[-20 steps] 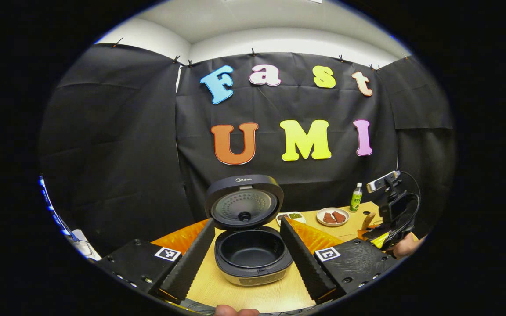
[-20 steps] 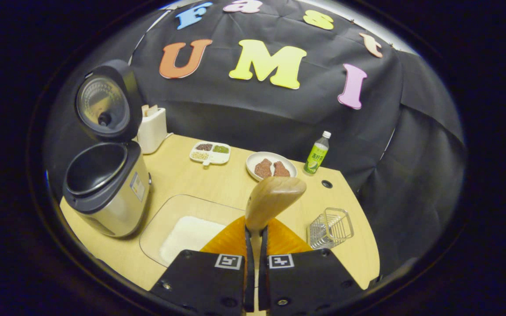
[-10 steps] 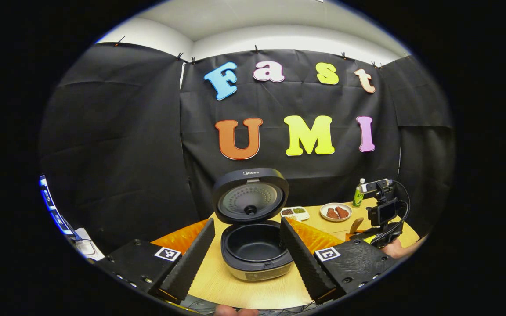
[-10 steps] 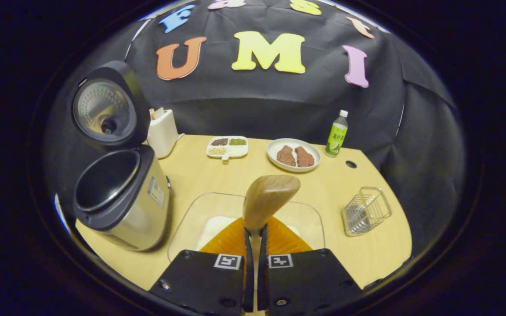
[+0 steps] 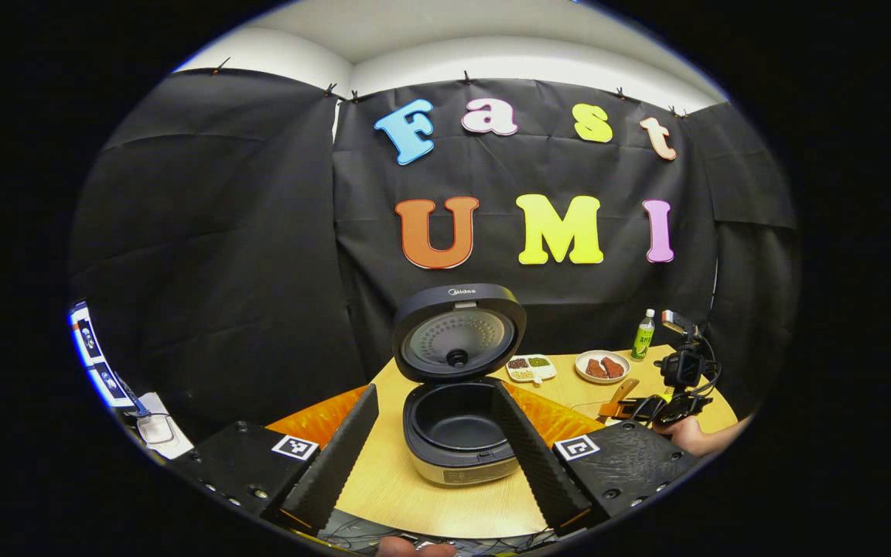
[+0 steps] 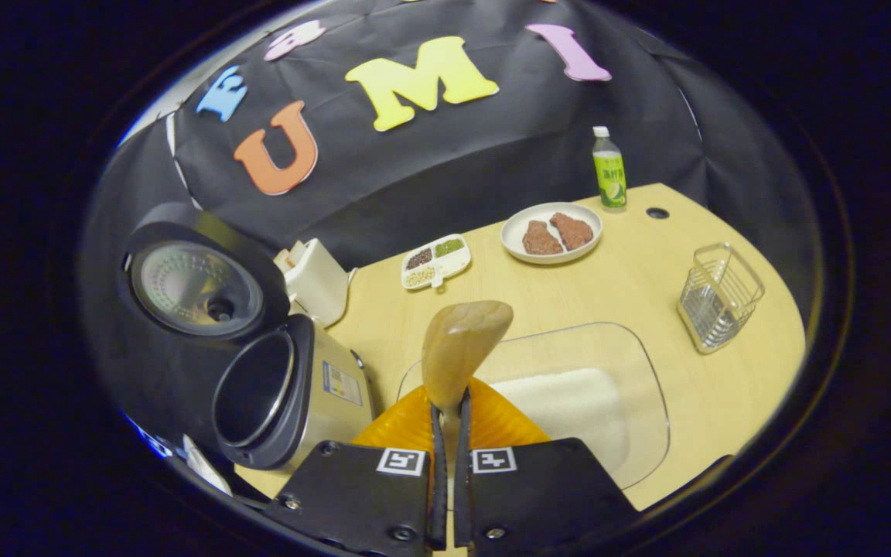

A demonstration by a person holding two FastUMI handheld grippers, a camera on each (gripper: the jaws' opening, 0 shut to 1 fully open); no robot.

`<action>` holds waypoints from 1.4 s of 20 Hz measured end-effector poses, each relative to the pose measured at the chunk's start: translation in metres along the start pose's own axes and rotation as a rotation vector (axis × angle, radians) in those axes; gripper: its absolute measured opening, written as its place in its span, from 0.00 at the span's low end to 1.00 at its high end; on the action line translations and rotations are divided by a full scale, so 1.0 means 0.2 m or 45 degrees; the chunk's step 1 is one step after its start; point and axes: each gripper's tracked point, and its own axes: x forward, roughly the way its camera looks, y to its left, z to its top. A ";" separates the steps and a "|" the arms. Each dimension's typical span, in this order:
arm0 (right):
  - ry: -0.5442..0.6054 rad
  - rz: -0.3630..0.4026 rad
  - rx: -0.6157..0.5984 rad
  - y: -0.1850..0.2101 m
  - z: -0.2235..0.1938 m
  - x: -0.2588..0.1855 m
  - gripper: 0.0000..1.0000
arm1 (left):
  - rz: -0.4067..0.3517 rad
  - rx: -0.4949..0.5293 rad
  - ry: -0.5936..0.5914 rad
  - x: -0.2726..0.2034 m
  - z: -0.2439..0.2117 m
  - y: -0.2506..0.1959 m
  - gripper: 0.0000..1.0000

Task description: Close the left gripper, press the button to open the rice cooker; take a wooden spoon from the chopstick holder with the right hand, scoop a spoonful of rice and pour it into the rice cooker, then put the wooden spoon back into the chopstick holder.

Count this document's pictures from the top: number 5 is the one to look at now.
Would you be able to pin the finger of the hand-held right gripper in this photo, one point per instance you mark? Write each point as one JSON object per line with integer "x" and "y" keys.
{"x": 616, "y": 411}

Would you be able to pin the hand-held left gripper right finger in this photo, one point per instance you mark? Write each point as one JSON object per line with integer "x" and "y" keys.
{"x": 534, "y": 464}

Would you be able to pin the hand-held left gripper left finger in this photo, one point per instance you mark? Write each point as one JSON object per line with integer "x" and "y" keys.
{"x": 333, "y": 464}

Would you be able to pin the dark grey rice cooker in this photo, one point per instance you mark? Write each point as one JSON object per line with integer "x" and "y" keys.
{"x": 457, "y": 422}

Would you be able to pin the brown meat piece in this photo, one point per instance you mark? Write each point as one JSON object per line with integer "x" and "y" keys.
{"x": 595, "y": 368}
{"x": 614, "y": 367}

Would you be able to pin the green drink bottle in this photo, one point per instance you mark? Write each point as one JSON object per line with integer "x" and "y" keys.
{"x": 643, "y": 340}

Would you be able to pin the white round plate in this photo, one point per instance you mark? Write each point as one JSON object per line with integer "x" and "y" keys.
{"x": 602, "y": 354}

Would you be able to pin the white divided snack dish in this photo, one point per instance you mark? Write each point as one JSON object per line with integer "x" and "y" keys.
{"x": 530, "y": 369}

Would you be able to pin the printed standing banner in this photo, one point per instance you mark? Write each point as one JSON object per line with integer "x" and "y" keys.
{"x": 97, "y": 356}

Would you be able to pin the black backdrop cloth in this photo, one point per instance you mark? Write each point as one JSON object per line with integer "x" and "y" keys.
{"x": 206, "y": 232}

